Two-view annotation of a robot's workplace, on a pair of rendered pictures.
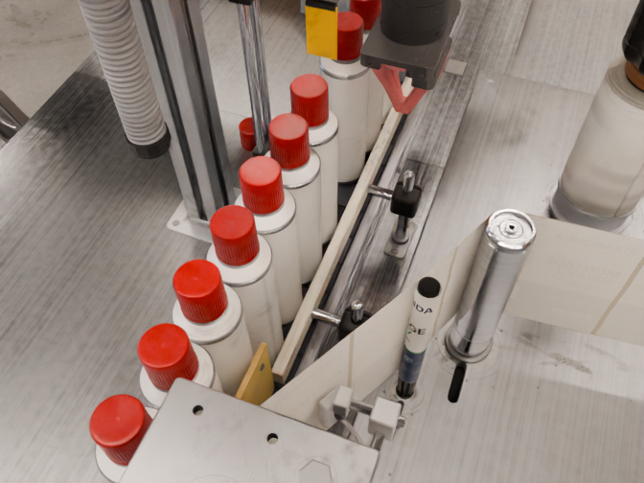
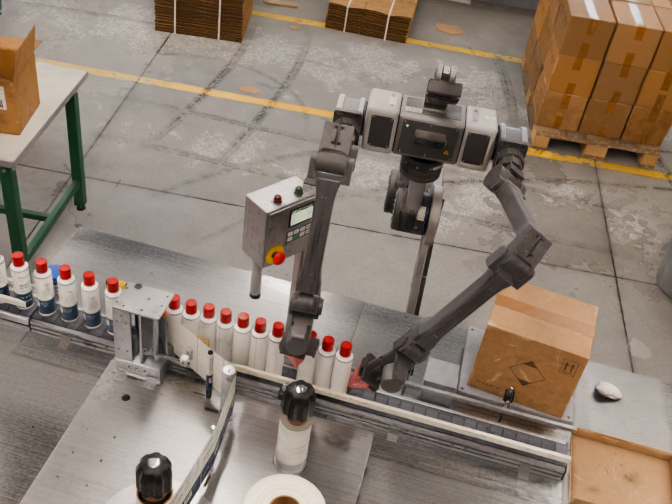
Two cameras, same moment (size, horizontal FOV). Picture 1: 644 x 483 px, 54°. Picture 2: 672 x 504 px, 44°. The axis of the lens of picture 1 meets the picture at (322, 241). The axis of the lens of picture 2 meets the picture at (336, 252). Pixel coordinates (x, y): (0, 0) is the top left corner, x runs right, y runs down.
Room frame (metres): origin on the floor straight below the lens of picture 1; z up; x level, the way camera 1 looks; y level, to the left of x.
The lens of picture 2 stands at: (0.16, -1.65, 2.77)
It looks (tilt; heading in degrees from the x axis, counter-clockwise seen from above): 40 degrees down; 76
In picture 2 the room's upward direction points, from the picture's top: 9 degrees clockwise
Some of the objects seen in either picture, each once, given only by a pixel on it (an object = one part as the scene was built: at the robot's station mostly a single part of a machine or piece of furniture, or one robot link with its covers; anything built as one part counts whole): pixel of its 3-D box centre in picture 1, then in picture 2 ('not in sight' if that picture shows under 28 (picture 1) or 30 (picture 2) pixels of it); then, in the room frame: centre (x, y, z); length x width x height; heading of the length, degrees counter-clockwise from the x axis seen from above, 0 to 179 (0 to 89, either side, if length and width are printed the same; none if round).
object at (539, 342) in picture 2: not in sight; (532, 346); (1.22, 0.01, 0.99); 0.30 x 0.24 x 0.27; 152
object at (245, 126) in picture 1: (252, 133); not in sight; (0.62, 0.09, 0.85); 0.03 x 0.03 x 0.03
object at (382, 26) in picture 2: not in sight; (372, 9); (1.59, 4.39, 0.11); 0.65 x 0.54 x 0.22; 161
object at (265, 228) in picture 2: not in sight; (279, 222); (0.41, 0.10, 1.38); 0.17 x 0.10 x 0.19; 33
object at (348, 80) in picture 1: (344, 103); (307, 358); (0.52, -0.03, 0.98); 0.05 x 0.05 x 0.20
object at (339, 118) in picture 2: not in sight; (344, 133); (0.63, 0.45, 1.45); 0.09 x 0.08 x 0.12; 164
